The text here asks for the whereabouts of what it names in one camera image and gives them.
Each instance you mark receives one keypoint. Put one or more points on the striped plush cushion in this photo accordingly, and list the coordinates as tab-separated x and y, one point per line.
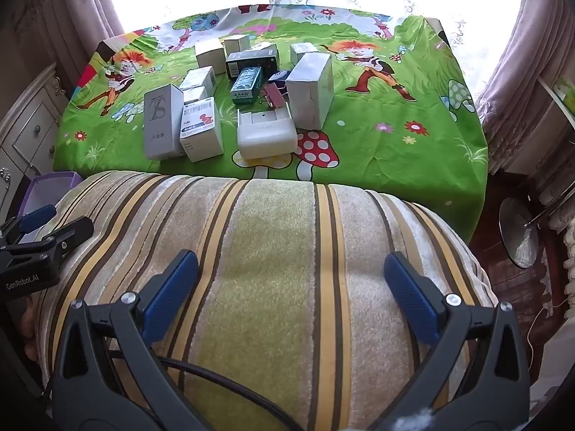
269	256

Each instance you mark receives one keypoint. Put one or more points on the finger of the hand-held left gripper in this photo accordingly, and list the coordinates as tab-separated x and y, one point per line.
67	235
38	217

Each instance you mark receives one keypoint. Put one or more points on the black binder clip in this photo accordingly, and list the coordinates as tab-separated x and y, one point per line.
279	76

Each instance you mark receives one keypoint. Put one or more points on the white printed medicine box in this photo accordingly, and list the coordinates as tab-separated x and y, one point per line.
263	47

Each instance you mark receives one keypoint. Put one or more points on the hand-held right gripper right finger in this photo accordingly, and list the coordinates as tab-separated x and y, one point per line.
411	296

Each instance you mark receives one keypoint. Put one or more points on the cream ornate dresser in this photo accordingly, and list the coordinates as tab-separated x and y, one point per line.
31	130

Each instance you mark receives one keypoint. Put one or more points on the white medicine box fine text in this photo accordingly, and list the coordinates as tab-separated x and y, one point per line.
197	78

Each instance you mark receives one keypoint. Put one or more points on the large white box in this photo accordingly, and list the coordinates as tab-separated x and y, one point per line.
310	94

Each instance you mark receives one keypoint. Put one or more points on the green cartoon printed blanket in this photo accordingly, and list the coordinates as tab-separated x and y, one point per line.
382	152

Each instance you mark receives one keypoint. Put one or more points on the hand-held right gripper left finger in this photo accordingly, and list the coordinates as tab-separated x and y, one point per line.
173	287

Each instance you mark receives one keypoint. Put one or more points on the tall white box grey print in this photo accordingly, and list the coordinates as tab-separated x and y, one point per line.
162	121

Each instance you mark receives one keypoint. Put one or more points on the purple cardboard box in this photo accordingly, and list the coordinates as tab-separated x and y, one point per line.
49	188

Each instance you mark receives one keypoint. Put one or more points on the beige white box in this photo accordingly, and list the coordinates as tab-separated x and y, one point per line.
210	56

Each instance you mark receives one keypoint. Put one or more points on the pink binder clip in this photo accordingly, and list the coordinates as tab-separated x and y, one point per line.
273	94

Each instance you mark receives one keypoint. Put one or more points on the small white box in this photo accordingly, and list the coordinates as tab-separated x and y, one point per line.
194	94
236	45
302	51

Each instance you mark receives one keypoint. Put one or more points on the white box red blue label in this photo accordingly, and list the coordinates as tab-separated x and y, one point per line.
202	132

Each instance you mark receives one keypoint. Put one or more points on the round metal stand base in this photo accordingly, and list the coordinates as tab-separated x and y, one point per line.
519	233

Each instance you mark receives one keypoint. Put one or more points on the brown curtain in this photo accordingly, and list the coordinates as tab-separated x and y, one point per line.
85	13

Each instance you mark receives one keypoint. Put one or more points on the black box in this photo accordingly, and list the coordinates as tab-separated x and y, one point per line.
251	62

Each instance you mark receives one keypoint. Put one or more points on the teal white box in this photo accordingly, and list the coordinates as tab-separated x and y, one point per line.
246	85

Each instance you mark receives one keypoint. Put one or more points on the pink curtain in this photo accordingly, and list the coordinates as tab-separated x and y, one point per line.
530	54

